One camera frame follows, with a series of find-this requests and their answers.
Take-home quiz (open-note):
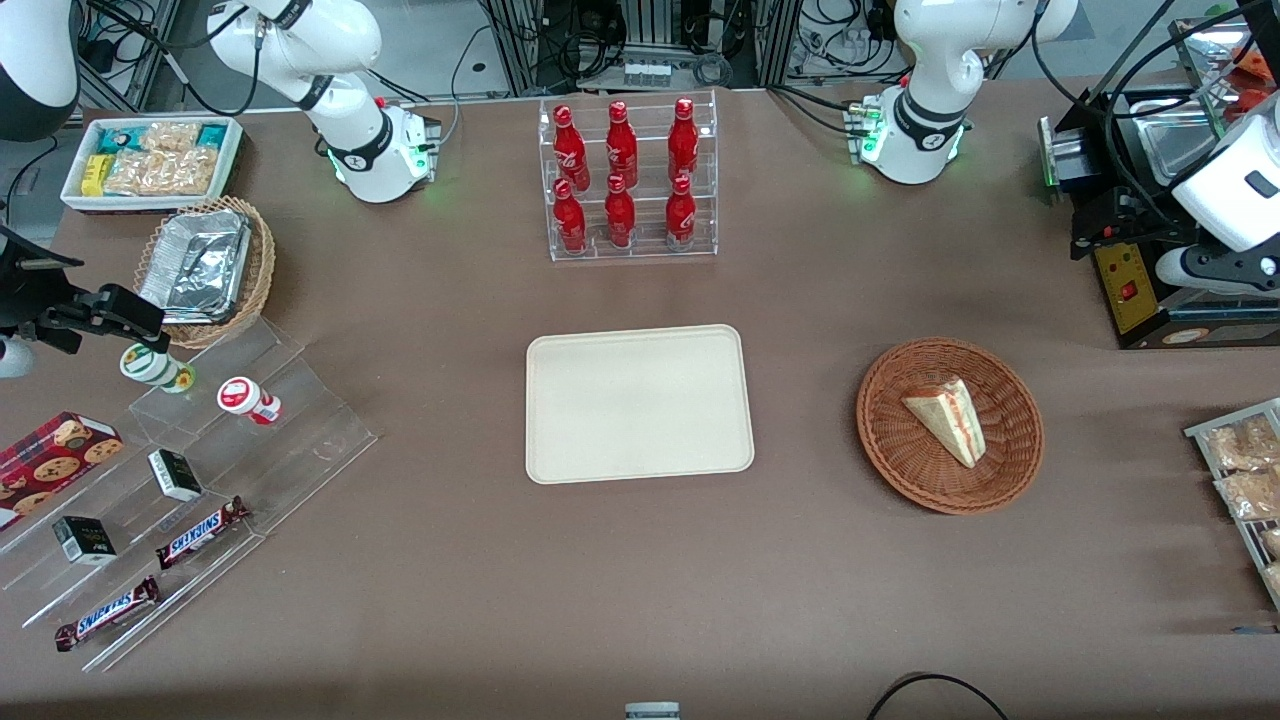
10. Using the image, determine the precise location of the small clear cracker bag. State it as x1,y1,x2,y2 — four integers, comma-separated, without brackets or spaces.
138,120,203,156

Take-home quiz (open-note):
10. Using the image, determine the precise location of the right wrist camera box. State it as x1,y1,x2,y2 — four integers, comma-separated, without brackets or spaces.
0,228,86,337

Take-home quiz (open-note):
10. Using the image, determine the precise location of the beige plastic tray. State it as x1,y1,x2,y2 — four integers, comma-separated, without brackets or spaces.
525,324,756,486

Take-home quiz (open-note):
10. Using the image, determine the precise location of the Snickers chocolate bar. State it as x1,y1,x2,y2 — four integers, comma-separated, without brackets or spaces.
55,575,161,653
155,496,251,571

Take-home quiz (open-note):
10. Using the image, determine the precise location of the black food warmer cabinet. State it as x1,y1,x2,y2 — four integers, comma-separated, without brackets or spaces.
1040,0,1280,351

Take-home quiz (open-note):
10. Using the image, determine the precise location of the red cookie box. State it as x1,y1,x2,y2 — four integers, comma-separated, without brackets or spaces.
0,411,126,531

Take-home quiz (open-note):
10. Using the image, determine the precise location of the small black box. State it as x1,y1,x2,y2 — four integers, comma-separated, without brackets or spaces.
52,515,118,566
147,448,204,503

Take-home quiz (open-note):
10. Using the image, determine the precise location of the aluminium frame post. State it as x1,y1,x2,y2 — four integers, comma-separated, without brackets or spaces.
487,0,546,98
755,0,803,89

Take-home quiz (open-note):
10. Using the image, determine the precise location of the aluminium foil tray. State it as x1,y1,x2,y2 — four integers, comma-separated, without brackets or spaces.
138,208,253,326

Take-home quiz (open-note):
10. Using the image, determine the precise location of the clear acrylic stepped display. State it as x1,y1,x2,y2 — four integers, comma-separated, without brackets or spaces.
0,315,379,673

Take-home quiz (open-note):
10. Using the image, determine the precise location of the light wicker basket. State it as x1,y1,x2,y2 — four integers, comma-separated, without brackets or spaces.
133,195,277,351

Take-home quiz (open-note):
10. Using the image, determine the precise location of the tray of packaged snacks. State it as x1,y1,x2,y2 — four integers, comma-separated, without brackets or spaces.
1185,398,1280,611

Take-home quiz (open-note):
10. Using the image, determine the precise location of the black cable loop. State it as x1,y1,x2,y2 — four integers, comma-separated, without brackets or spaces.
865,672,1011,720

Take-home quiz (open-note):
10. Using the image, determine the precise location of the brown round wicker basket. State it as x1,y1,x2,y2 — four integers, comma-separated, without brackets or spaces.
856,337,1046,516

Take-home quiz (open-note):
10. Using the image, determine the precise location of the white rectangular snack bin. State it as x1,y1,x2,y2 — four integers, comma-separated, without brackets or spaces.
60,116,245,216

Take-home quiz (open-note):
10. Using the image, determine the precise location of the red cola bottle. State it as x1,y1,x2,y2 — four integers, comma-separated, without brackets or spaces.
552,178,588,253
665,175,698,251
668,97,700,186
604,174,637,249
553,104,591,191
605,100,639,189

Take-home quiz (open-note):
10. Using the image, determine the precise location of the triangular sandwich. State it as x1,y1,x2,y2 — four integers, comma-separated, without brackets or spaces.
902,376,988,469

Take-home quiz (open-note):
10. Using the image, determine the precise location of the large clear cracker bag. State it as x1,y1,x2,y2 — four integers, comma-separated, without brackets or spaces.
103,147,219,198

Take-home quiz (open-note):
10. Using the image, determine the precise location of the green white yogurt bottle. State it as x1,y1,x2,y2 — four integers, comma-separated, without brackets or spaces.
120,342,196,394

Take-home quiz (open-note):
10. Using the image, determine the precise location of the red white yogurt bottle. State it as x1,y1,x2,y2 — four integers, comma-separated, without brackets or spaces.
217,376,283,427

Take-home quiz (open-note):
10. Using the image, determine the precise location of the clear acrylic bottle rack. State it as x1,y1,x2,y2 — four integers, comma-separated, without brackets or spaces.
538,88,719,263

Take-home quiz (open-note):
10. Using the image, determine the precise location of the steel warmer pan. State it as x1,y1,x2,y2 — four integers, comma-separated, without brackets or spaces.
1140,95,1221,183

